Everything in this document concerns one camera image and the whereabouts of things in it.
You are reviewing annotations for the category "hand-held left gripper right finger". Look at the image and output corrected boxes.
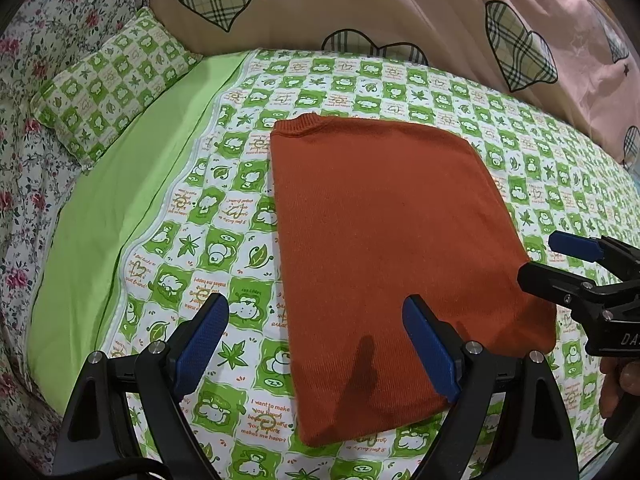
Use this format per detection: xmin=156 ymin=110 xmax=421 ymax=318
xmin=402 ymin=295 xmax=581 ymax=480

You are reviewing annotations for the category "floral print bed cover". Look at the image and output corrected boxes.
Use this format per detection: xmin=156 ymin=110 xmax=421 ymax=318
xmin=0 ymin=0 xmax=156 ymax=471

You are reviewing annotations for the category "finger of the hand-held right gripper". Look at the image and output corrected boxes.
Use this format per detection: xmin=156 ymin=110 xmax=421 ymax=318
xmin=548 ymin=231 xmax=640 ymax=282
xmin=517 ymin=260 xmax=608 ymax=312

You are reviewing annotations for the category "orange knit sweater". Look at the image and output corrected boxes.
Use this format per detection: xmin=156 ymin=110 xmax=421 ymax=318
xmin=270 ymin=114 xmax=558 ymax=448

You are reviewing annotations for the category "pink heart print quilt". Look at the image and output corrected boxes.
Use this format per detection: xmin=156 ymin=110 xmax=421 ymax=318
xmin=147 ymin=0 xmax=640 ymax=171

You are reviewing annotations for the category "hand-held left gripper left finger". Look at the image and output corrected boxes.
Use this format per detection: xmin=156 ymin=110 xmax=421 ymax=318
xmin=50 ymin=292 xmax=231 ymax=480

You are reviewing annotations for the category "green checked pillow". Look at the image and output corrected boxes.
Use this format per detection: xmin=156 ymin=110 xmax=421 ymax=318
xmin=30 ymin=7 xmax=203 ymax=176

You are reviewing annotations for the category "person's right hand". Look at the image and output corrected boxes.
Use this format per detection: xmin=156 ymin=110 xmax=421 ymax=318
xmin=599 ymin=356 xmax=640 ymax=413

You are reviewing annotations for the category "green checked bedsheet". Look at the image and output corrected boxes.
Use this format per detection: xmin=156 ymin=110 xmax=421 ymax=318
xmin=25 ymin=47 xmax=640 ymax=480

